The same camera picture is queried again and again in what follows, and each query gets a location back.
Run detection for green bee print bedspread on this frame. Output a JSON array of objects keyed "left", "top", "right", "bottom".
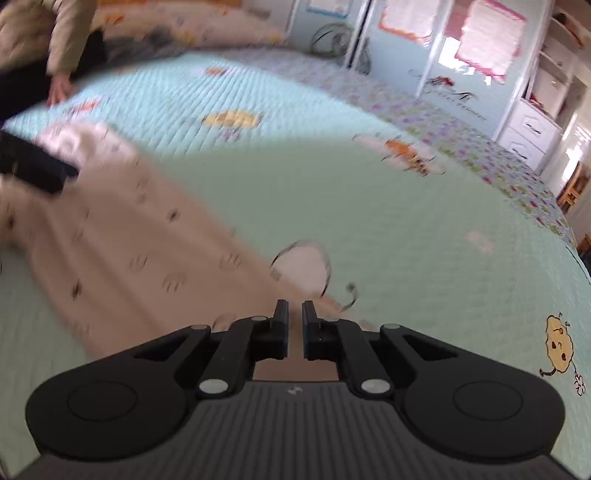
[{"left": 0, "top": 55, "right": 591, "bottom": 480}]

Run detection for sliding door wardrobe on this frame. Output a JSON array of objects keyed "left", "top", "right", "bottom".
[{"left": 286, "top": 0, "right": 591, "bottom": 153}]

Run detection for beige smiley print pants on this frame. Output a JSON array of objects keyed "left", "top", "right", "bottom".
[{"left": 0, "top": 121, "right": 375, "bottom": 384}]

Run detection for red bordered poster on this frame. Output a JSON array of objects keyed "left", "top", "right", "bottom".
[{"left": 379, "top": 0, "right": 444, "bottom": 44}]

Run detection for white drawer cabinet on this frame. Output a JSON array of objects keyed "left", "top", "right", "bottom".
[{"left": 494, "top": 97, "right": 561, "bottom": 174}]

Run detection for floral pillow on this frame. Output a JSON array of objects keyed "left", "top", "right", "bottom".
[{"left": 92, "top": 0, "right": 287, "bottom": 47}]

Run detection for pink bordered poster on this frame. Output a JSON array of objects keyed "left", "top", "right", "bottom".
[{"left": 455, "top": 0, "right": 527, "bottom": 84}]

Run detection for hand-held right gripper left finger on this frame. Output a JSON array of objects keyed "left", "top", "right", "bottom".
[{"left": 134, "top": 299, "right": 291, "bottom": 400}]

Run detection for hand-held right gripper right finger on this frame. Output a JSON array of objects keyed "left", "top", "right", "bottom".
[{"left": 302, "top": 300, "right": 458, "bottom": 398}]

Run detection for wooden chair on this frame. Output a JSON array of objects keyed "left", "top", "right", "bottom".
[{"left": 556, "top": 164, "right": 585, "bottom": 208}]

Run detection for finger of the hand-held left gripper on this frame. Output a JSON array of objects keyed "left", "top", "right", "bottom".
[{"left": 0, "top": 130, "right": 80, "bottom": 195}]

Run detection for blue bordered poster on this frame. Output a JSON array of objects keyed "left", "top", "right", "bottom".
[{"left": 305, "top": 0, "right": 352, "bottom": 19}]

